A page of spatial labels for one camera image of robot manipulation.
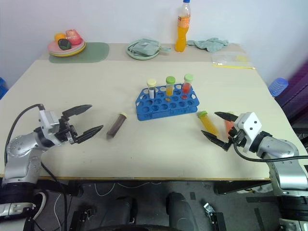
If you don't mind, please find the yellow tube with green cap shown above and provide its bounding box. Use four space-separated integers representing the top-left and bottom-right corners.
197 110 220 137

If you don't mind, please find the pale green plate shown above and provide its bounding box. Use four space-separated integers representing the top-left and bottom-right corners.
126 39 162 61

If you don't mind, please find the blue crate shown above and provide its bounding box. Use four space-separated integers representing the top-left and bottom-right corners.
0 77 10 100

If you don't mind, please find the red tube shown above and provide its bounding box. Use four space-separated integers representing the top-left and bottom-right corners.
181 73 194 95

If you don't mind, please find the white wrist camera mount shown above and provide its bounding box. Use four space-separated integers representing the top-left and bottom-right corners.
233 112 263 154
38 110 60 140

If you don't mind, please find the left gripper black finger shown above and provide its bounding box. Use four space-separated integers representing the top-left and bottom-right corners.
62 104 93 118
76 124 104 144

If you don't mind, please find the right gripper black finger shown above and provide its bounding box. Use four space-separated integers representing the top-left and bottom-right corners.
214 111 239 124
201 130 230 152

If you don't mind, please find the orange-red tube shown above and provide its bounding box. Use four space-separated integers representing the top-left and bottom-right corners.
223 111 236 134

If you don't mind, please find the brown tube with cream cap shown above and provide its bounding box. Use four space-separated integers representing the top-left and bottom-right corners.
106 112 128 141

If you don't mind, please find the green placemat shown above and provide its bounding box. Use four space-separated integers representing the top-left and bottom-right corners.
49 42 110 64

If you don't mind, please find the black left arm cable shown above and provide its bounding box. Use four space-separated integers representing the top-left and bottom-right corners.
4 103 46 169

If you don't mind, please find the blue ribbed water jug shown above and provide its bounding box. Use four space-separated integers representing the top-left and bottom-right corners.
268 77 289 97

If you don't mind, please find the blue test tube rack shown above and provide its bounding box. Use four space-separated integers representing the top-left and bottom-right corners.
134 83 201 122

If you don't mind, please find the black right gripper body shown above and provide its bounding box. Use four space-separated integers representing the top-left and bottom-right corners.
224 127 245 150

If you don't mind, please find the pink-red toy apple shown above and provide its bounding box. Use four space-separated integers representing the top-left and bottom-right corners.
65 29 81 46

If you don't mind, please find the dark rounded shape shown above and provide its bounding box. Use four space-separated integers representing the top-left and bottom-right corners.
165 192 199 231

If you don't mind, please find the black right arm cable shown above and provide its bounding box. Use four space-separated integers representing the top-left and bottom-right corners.
232 141 308 162

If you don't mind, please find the dark green toy pepper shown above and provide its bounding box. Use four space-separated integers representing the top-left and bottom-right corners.
57 38 72 51

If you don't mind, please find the white floor cable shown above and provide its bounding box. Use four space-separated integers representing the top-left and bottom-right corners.
94 182 164 197

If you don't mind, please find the orange drink plastic bottle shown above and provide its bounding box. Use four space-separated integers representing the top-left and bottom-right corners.
174 0 192 53

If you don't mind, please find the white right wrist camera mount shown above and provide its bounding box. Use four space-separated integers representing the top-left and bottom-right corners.
233 112 263 154

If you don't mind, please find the clear plastic zip bag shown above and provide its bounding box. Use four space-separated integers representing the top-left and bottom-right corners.
211 51 256 71

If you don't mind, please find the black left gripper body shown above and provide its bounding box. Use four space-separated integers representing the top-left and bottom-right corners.
54 115 79 145

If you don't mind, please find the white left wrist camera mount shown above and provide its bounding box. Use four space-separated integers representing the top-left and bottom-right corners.
38 110 60 140

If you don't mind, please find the white tube with cream cap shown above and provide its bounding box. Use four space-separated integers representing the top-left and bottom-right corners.
146 78 157 100

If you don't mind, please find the purple fabric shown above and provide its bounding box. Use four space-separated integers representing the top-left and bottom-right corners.
274 57 308 127

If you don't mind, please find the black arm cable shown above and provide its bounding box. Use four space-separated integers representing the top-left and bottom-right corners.
4 103 46 169
232 141 308 162

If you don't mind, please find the stack of coloured plates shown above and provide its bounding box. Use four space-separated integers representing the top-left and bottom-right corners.
47 38 87 58

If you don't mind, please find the crumpled green cloth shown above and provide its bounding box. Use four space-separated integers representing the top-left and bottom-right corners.
187 37 230 53

